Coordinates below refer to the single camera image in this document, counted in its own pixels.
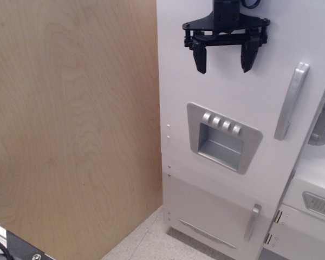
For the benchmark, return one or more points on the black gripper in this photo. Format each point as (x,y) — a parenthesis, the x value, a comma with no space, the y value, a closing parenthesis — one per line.
(226,25)

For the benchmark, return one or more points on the white fridge door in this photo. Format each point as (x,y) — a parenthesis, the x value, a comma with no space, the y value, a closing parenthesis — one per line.
(255,98)

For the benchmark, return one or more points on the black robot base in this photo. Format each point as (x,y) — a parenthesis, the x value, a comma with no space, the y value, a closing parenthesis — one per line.
(13,247)

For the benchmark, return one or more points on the white toy fridge cabinet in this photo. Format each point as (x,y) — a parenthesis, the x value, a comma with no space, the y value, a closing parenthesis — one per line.
(230,139)

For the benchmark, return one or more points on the grey dispenser housing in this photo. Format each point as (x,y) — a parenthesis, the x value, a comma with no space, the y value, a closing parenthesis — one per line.
(222,140)

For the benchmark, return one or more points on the white lower freezer door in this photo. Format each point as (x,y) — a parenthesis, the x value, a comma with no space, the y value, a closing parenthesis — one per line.
(210,211)

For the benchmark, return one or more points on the brass oven hinge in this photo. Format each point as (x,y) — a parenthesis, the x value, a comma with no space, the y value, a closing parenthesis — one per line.
(277,217)

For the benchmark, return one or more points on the plywood board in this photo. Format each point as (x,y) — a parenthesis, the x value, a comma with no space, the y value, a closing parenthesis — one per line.
(80,163)

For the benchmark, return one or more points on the grey oven vent panel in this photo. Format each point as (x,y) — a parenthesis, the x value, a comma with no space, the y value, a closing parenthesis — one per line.
(314,202)

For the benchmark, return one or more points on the white toy oven unit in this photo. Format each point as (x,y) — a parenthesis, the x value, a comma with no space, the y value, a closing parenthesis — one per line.
(300,233)

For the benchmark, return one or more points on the grey fridge door handle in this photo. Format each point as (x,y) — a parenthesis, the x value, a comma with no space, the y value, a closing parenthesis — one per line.
(296,83)

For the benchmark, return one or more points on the grey lower door handle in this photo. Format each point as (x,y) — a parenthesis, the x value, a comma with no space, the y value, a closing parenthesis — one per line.
(252,222)

